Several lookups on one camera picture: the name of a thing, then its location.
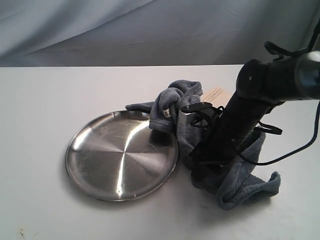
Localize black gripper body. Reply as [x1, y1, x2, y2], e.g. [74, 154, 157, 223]
[187, 99, 265, 170]

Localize light wooden cube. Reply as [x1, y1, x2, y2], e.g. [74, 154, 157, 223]
[200, 87, 233, 108]

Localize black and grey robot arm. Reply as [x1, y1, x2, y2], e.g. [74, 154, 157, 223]
[183, 51, 320, 190]

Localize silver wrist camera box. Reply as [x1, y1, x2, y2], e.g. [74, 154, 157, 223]
[178, 102, 213, 125]

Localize blue fleece towel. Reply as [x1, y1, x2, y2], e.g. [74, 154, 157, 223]
[125, 80, 281, 210]

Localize black camera cable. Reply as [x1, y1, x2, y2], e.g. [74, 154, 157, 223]
[189, 41, 320, 166]

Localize round stainless steel plate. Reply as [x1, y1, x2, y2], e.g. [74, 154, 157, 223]
[64, 110, 178, 202]

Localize black stand pole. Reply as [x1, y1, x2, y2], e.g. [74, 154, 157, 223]
[307, 22, 320, 52]

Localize grey backdrop cloth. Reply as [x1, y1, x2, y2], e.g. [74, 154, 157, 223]
[0, 0, 320, 67]

